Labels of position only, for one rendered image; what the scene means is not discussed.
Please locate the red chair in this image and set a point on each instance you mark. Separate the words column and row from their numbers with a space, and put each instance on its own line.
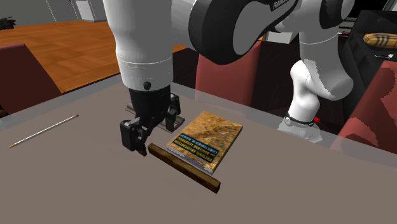
column 372, row 118
column 226, row 77

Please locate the dark red armchair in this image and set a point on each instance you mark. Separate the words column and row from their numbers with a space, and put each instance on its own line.
column 21, row 77

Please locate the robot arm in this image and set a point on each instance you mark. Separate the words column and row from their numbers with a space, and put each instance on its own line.
column 145, row 37

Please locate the black cabinet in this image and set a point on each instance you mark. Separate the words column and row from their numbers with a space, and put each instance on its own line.
column 361, row 62

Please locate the white pencil with red eraser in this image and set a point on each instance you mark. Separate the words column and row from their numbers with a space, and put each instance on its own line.
column 43, row 130

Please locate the dark brown wooden bar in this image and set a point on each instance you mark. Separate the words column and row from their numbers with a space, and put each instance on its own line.
column 186, row 169

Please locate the brown book with dark label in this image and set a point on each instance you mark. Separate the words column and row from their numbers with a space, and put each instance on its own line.
column 207, row 136

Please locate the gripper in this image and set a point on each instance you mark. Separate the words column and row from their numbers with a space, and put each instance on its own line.
column 149, row 100

